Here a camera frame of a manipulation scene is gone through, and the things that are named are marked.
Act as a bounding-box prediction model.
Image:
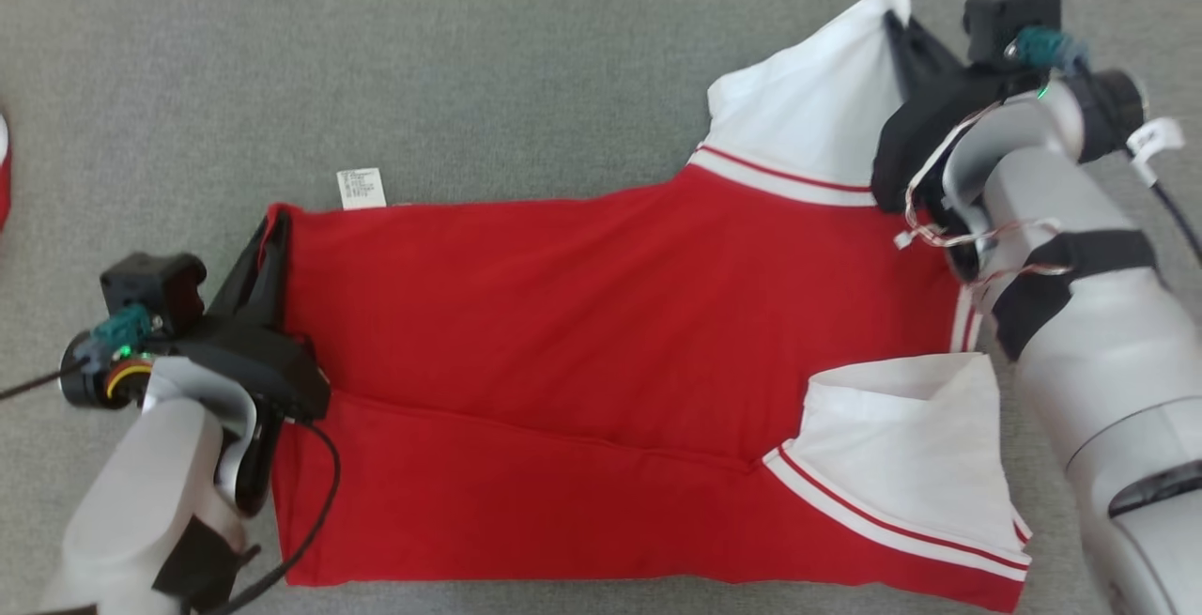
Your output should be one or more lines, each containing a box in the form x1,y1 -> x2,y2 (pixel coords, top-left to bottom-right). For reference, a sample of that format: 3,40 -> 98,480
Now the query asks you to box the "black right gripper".
871,10 -> 1036,214

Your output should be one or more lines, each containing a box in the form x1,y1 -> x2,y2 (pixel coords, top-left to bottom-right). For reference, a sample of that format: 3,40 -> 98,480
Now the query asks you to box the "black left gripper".
174,208 -> 331,425

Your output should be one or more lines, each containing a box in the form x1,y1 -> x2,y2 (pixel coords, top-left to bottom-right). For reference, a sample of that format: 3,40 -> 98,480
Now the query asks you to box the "red Bulls basketball jersey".
263,0 -> 1034,614

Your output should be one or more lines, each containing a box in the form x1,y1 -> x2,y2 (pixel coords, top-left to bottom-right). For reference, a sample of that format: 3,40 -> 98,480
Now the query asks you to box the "red white wire bundle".
892,100 -> 1073,289

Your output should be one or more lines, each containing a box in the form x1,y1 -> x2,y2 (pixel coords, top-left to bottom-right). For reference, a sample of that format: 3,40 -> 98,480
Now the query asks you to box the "black cable green plug left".
0,303 -> 159,402

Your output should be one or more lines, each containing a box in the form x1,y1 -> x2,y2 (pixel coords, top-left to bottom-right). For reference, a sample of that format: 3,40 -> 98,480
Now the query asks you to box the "thin black left gripper cable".
202,416 -> 342,615

